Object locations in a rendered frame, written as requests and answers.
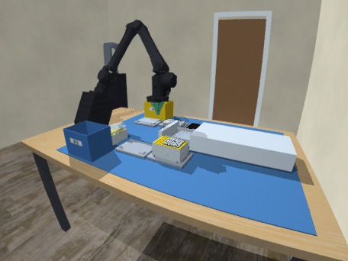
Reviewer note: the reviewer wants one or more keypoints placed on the blue bench mat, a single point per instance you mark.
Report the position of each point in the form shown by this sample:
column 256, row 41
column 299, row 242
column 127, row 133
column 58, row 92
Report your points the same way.
column 258, row 193

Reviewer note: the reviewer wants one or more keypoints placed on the blue open-top box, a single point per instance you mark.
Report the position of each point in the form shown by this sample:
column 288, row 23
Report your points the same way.
column 88, row 140

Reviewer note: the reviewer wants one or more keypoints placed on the yellow open bin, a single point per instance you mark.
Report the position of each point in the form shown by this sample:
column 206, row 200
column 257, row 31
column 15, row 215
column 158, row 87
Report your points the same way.
column 165, row 113

